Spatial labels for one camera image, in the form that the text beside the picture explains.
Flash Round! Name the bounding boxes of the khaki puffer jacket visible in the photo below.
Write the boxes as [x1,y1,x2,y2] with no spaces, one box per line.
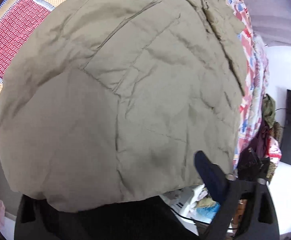
[0,0,247,212]

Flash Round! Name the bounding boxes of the dark maroon garment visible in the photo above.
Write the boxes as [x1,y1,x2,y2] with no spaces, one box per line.
[238,122,273,181]

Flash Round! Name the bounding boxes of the leopard print garment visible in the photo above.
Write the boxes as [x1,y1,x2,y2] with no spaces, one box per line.
[270,121,283,146]

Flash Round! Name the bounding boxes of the blue printed plastic bag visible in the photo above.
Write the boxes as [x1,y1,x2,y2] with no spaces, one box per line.
[190,197,220,222]

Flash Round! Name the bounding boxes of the olive green garment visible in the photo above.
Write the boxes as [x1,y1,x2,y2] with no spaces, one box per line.
[261,94,276,128]

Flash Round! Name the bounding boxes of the pink floral folded blanket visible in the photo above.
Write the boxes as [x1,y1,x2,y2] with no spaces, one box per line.
[226,0,269,167]

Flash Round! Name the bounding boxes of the grey curtain right panel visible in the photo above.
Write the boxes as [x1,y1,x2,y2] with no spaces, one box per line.
[244,0,291,47]

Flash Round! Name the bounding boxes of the black cable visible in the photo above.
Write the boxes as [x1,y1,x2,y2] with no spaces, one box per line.
[169,204,239,231]

